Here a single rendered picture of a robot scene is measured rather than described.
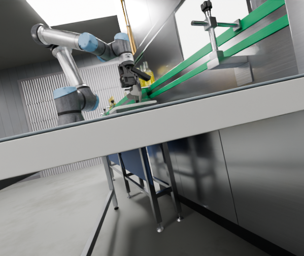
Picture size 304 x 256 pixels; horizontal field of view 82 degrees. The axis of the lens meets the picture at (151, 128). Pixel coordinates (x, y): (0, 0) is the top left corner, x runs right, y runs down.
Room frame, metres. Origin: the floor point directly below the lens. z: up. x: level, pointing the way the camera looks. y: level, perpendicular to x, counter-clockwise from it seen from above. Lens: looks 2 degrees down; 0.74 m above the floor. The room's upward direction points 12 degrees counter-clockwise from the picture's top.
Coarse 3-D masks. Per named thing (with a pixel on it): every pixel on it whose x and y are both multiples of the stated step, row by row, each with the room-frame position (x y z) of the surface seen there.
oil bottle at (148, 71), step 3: (147, 69) 1.16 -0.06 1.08; (150, 69) 1.17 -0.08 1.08; (144, 72) 1.16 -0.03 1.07; (147, 72) 1.15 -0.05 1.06; (150, 72) 1.16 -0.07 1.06; (150, 75) 1.16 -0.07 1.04; (153, 78) 1.16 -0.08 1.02; (144, 81) 1.18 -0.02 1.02; (147, 81) 1.15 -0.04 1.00; (150, 81) 1.15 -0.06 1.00; (153, 81) 1.16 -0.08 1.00; (147, 84) 1.15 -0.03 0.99; (150, 84) 1.15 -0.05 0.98
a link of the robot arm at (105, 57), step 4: (108, 44) 0.93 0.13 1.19; (108, 48) 0.90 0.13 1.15; (112, 48) 0.91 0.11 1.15; (104, 52) 0.89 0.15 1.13; (108, 52) 0.91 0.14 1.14; (112, 52) 0.92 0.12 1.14; (100, 56) 0.91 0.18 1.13; (104, 56) 0.92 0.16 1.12; (108, 56) 0.93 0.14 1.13; (112, 56) 0.94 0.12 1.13; (116, 56) 0.95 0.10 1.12; (100, 60) 0.97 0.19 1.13; (104, 60) 0.96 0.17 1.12; (108, 60) 0.98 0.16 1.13
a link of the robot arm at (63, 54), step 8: (48, 48) 1.05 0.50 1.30; (56, 48) 1.04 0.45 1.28; (64, 48) 1.06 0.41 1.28; (56, 56) 1.07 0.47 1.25; (64, 56) 1.04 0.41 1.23; (72, 56) 1.09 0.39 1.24; (64, 64) 1.04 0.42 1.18; (72, 64) 1.05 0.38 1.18; (64, 72) 1.05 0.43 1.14; (72, 72) 1.03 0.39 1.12; (72, 80) 1.02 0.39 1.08; (80, 80) 1.04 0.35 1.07; (80, 88) 1.00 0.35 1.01; (88, 88) 1.04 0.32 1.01; (88, 96) 1.00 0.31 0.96; (96, 96) 1.07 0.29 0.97; (88, 104) 1.00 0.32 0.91; (96, 104) 1.06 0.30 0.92
